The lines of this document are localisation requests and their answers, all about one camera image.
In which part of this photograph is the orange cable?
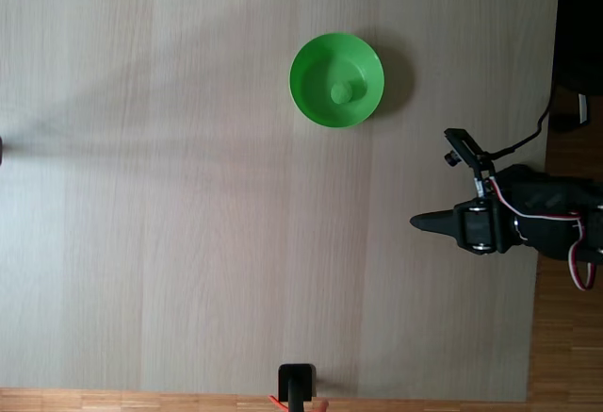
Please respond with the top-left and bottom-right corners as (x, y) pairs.
(268, 393), (330, 412)

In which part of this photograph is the black camera cable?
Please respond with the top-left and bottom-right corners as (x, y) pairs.
(489, 84), (557, 157)

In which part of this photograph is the green pompom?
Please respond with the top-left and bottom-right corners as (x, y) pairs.
(329, 81), (354, 105)

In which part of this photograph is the red white servo cable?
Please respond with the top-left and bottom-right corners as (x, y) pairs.
(482, 173), (597, 292)

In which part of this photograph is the green plastic bowl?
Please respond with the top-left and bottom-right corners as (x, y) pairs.
(288, 32), (386, 129)

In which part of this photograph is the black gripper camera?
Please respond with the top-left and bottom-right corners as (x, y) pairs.
(442, 127), (496, 180)

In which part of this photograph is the black clamp stand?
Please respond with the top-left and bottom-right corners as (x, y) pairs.
(277, 363), (317, 412)

